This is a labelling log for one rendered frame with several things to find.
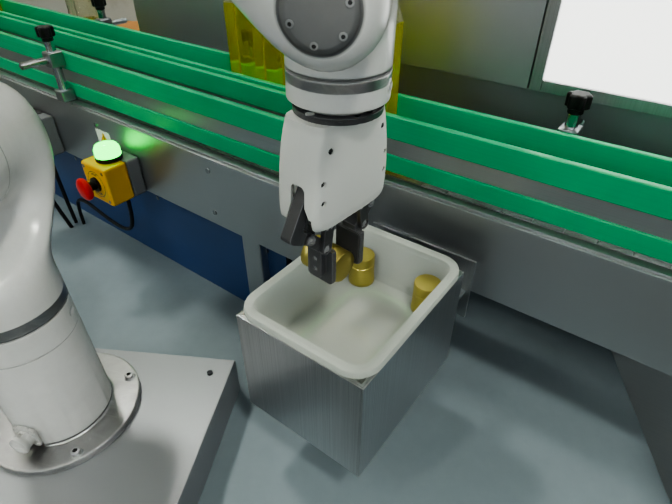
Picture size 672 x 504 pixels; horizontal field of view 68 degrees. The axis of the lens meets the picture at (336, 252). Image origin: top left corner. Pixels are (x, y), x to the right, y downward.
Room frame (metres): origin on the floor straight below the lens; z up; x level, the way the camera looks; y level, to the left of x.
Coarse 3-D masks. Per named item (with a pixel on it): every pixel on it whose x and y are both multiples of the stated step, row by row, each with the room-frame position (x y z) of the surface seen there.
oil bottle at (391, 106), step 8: (400, 16) 0.69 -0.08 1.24; (400, 24) 0.69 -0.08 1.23; (400, 32) 0.70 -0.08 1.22; (400, 40) 0.70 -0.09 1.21; (400, 48) 0.70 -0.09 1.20; (400, 56) 0.70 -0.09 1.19; (392, 72) 0.68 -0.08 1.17; (392, 80) 0.68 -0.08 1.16; (392, 88) 0.69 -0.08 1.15; (392, 96) 0.69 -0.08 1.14; (392, 104) 0.69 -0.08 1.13; (392, 112) 0.69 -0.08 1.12
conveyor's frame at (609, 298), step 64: (64, 128) 0.95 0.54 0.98; (128, 128) 0.81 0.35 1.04; (192, 192) 0.72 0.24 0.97; (256, 192) 0.63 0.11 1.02; (384, 192) 0.61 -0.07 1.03; (256, 256) 0.64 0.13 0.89; (512, 256) 0.50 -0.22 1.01; (576, 256) 0.46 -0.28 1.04; (576, 320) 0.44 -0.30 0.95; (640, 320) 0.41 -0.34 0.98
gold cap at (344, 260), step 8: (304, 248) 0.41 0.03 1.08; (336, 248) 0.40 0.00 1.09; (304, 256) 0.41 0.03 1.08; (336, 256) 0.39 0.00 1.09; (344, 256) 0.39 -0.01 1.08; (352, 256) 0.40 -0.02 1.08; (304, 264) 0.41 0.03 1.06; (336, 264) 0.39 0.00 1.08; (344, 264) 0.39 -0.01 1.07; (352, 264) 0.40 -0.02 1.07; (336, 272) 0.39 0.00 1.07; (344, 272) 0.39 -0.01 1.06; (336, 280) 0.39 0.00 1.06
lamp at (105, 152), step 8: (96, 144) 0.79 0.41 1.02; (104, 144) 0.78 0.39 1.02; (112, 144) 0.79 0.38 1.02; (96, 152) 0.77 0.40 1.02; (104, 152) 0.77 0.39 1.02; (112, 152) 0.78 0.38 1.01; (120, 152) 0.79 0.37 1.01; (96, 160) 0.78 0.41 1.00; (104, 160) 0.77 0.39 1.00; (112, 160) 0.77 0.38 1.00
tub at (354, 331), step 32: (384, 256) 0.53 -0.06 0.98; (416, 256) 0.50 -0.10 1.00; (288, 288) 0.45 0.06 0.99; (320, 288) 0.50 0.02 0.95; (352, 288) 0.51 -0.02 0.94; (384, 288) 0.51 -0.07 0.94; (448, 288) 0.44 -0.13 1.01; (256, 320) 0.38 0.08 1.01; (288, 320) 0.44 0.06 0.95; (320, 320) 0.45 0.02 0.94; (352, 320) 0.45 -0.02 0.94; (384, 320) 0.45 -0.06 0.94; (416, 320) 0.38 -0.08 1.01; (320, 352) 0.33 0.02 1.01; (352, 352) 0.40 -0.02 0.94; (384, 352) 0.33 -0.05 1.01
